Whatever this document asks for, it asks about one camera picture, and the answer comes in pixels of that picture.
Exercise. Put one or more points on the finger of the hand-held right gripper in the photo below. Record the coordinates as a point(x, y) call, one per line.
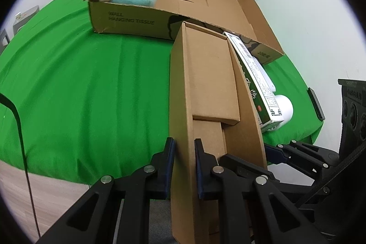
point(276, 154)

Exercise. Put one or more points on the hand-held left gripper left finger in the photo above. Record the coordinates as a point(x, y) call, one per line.
point(171, 155)

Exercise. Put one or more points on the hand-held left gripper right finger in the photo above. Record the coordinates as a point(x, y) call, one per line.
point(198, 164)

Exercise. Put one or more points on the white cylinder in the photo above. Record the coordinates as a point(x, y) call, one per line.
point(284, 108)

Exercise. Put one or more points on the white and green printed box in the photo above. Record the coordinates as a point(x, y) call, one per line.
point(263, 95)

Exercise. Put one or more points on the small brown cardboard box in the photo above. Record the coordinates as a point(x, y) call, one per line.
point(211, 75)

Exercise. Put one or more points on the large brown cardboard box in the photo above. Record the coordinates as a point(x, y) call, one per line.
point(217, 4)

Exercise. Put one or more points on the black flat tablet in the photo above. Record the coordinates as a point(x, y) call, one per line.
point(316, 104)

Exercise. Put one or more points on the green table cloth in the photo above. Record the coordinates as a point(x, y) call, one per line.
point(85, 89)

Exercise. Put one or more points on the grey cabinet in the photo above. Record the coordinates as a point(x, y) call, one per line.
point(25, 18)

